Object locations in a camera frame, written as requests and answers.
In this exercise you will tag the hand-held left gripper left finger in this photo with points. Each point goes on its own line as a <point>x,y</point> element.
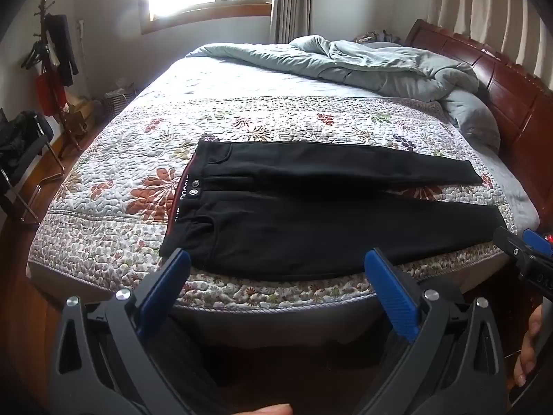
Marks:
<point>166,287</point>

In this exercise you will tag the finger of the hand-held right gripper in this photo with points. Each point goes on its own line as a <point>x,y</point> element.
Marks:
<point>535,240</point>
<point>510,244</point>

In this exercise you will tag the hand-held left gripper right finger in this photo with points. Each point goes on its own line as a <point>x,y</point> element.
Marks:
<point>391,294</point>

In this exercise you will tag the black pants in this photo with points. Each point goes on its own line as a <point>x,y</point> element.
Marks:
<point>302,233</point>

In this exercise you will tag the person's right hand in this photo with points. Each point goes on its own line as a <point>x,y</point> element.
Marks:
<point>529,346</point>

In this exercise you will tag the person's left hand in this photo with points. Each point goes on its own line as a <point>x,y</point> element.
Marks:
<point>263,410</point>

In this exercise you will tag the grey bed sheet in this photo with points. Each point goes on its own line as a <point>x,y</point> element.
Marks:
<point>514,190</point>

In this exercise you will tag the floral quilted bedspread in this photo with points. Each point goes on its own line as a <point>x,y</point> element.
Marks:
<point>129,173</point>

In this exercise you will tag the wooden headboard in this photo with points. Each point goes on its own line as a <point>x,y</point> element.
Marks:
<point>510,90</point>

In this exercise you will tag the metal-framed chair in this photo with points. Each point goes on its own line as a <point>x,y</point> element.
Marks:
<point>41,168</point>

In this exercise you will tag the cardboard box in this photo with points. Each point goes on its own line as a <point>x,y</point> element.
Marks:
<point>82,114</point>

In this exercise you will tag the black clothing pile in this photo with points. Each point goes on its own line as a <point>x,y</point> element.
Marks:
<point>19,138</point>

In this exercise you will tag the red bag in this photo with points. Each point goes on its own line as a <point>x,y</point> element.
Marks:
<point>48,93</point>

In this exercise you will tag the grey-blue duvet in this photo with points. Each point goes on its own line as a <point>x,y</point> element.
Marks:
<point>367,60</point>

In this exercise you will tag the cream curtain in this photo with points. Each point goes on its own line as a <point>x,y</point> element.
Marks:
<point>488,4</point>

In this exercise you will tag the patterned pillow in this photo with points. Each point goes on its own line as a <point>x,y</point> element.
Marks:
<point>376,36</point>

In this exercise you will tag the black hanging garment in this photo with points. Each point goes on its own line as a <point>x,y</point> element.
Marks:
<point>62,47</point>

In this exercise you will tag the wooden coat rack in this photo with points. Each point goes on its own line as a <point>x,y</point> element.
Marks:
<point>43,21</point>

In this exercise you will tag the grey curtain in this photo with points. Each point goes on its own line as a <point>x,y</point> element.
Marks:
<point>291,0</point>

